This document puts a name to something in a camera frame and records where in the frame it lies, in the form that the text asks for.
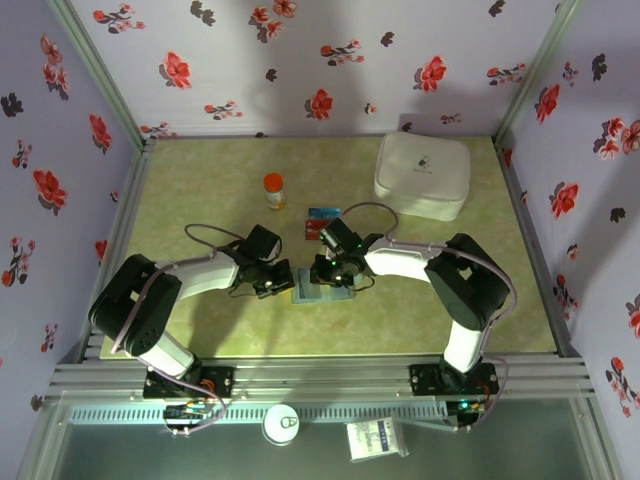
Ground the lavender left arm cable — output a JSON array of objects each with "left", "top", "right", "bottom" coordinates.
[{"left": 110, "top": 223, "right": 249, "bottom": 361}]

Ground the lavender arm cable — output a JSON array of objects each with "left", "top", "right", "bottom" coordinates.
[
  {"left": 342, "top": 201, "right": 518, "bottom": 361},
  {"left": 110, "top": 223, "right": 249, "bottom": 361}
]

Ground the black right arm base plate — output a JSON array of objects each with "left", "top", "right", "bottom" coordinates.
[{"left": 408, "top": 362, "right": 501, "bottom": 397}]

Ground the aluminium frame post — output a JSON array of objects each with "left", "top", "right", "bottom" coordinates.
[
  {"left": 44, "top": 0, "right": 156, "bottom": 151},
  {"left": 492, "top": 0, "right": 586, "bottom": 146}
]

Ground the white medicine pouch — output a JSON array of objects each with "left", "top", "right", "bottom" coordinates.
[{"left": 370, "top": 131, "right": 471, "bottom": 224}]

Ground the aluminium front frame rail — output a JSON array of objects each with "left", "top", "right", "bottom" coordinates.
[{"left": 44, "top": 352, "right": 599, "bottom": 401}]

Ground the aluminium side rail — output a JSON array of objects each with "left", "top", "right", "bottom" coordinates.
[
  {"left": 79, "top": 142, "right": 154, "bottom": 364},
  {"left": 494, "top": 139, "right": 581, "bottom": 359}
]

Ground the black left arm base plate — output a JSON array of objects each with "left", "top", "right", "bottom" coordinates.
[{"left": 143, "top": 366, "right": 236, "bottom": 400}]

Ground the white round lid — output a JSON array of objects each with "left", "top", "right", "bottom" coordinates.
[{"left": 261, "top": 403, "right": 301, "bottom": 446}]

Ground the clear acrylic card tray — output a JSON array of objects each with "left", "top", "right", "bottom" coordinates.
[{"left": 301, "top": 202, "right": 346, "bottom": 242}]

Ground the lavender right arm cable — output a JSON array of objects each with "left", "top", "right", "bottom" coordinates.
[{"left": 342, "top": 201, "right": 518, "bottom": 361}]

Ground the mint green card holder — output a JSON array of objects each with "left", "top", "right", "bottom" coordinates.
[{"left": 291, "top": 266, "right": 356, "bottom": 306}]

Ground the grey slotted cable duct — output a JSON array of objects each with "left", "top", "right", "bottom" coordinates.
[{"left": 67, "top": 403, "right": 451, "bottom": 426}]

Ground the orange-capped pill bottle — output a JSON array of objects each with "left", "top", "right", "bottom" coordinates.
[{"left": 263, "top": 172, "right": 289, "bottom": 211}]

